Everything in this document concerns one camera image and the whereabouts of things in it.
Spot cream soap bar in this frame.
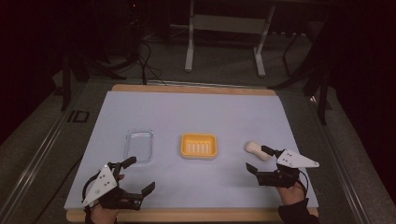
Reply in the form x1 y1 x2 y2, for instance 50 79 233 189
244 140 273 162

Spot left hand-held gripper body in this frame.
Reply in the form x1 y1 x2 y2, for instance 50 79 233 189
81 161 144 211

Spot light blue table mat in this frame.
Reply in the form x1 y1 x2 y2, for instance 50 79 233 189
63 90 319 210

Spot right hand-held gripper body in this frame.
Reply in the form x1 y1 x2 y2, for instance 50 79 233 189
255 148 320 189

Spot clear plastic container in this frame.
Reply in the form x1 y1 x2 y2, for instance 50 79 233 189
123 129 155 165

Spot metal floor rail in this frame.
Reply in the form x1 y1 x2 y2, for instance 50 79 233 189
307 95 372 224
0 90 82 224

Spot black floor cables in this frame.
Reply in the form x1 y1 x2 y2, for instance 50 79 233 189
135 40 168 87

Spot black metal stand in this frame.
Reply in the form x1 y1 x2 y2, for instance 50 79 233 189
268 18 333 126

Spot yellow soap dish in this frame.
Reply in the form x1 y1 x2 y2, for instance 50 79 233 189
179 133 219 161

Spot black floor bracket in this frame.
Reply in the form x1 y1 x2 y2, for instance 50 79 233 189
67 109 91 123

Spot white metal stand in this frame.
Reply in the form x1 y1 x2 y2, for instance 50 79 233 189
183 0 276 78

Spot person's left hand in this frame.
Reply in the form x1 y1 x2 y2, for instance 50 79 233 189
91 203 120 224

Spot person's right hand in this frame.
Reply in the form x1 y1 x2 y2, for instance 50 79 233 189
275 181 308 207

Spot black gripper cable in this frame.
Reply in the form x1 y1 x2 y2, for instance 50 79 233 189
298 169 310 200
80 173 105 201

